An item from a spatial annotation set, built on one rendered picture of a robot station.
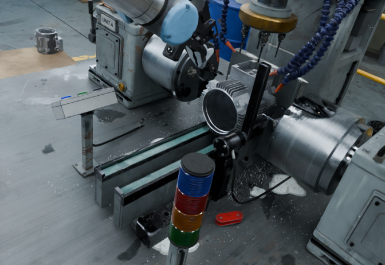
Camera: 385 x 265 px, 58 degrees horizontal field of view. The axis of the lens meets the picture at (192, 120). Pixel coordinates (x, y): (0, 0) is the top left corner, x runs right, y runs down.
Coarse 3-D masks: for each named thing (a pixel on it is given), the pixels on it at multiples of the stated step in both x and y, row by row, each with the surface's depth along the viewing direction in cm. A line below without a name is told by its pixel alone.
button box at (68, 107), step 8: (112, 88) 103; (72, 96) 97; (80, 96) 97; (88, 96) 98; (96, 96) 100; (104, 96) 102; (112, 96) 103; (56, 104) 95; (64, 104) 94; (72, 104) 95; (80, 104) 97; (88, 104) 98; (96, 104) 100; (104, 104) 101; (112, 104) 103; (56, 112) 97; (64, 112) 94; (72, 112) 95; (80, 112) 96
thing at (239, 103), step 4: (208, 84) 114; (212, 84) 114; (208, 88) 115; (212, 88) 114; (272, 88) 118; (272, 92) 118; (236, 100) 108; (240, 100) 107; (236, 104) 108; (240, 104) 107; (244, 104) 108; (200, 116) 122; (204, 120) 121
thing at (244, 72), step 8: (240, 64) 118; (248, 64) 122; (256, 64) 122; (232, 72) 116; (240, 72) 114; (248, 72) 117; (256, 72) 117; (240, 80) 114; (248, 80) 112; (272, 80) 118
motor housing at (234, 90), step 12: (216, 84) 112; (228, 84) 112; (240, 84) 113; (204, 96) 118; (216, 96) 123; (228, 96) 128; (240, 96) 111; (204, 108) 120; (216, 108) 124; (228, 108) 128; (240, 108) 109; (264, 108) 117; (216, 120) 122; (228, 120) 125; (240, 120) 110; (216, 132) 120
